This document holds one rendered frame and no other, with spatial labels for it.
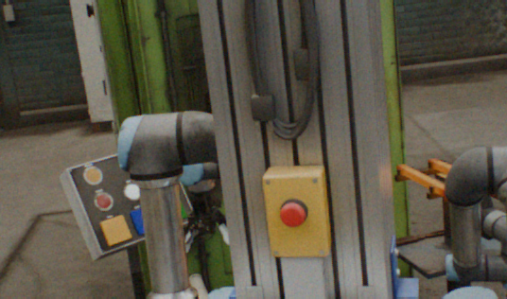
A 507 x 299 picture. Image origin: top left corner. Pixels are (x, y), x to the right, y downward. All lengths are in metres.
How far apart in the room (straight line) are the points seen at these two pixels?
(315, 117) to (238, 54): 0.15
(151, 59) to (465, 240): 1.18
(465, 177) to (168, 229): 0.72
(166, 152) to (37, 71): 7.19
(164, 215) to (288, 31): 0.66
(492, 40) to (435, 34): 0.63
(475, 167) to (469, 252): 0.32
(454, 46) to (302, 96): 7.75
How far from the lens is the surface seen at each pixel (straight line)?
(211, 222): 2.16
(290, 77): 1.16
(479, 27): 8.93
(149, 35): 2.62
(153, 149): 1.64
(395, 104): 2.90
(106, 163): 2.41
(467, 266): 2.20
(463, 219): 2.04
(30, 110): 8.89
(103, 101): 8.06
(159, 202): 1.67
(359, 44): 1.14
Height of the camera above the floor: 1.82
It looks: 16 degrees down
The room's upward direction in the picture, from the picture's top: 7 degrees counter-clockwise
